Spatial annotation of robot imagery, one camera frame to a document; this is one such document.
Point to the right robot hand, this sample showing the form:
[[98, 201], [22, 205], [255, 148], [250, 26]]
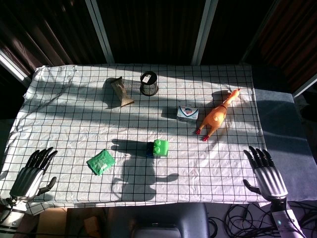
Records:
[[269, 177]]

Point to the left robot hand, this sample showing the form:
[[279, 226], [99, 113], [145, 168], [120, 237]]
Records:
[[26, 178]]

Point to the green toy block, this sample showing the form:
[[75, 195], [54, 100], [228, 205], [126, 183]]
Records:
[[161, 148]]

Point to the blue toy block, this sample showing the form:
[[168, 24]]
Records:
[[149, 150]]

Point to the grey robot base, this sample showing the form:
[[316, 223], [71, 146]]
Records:
[[171, 221]]

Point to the brown cardboard box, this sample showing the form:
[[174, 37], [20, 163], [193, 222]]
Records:
[[53, 221]]

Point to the green snack packet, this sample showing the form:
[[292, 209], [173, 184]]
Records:
[[100, 162]]

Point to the yellow rubber chicken toy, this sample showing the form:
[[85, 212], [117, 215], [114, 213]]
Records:
[[216, 116]]

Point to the white blue soap box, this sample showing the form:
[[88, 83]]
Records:
[[187, 113]]

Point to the white grid tablecloth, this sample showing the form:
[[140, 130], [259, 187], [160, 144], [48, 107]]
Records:
[[138, 124]]

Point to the brown paper bag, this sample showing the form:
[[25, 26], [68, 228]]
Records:
[[121, 92]]

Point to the black mesh pen holder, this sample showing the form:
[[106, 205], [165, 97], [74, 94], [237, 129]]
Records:
[[149, 83]]

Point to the grey metal frame post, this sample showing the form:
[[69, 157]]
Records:
[[204, 32], [100, 31]]

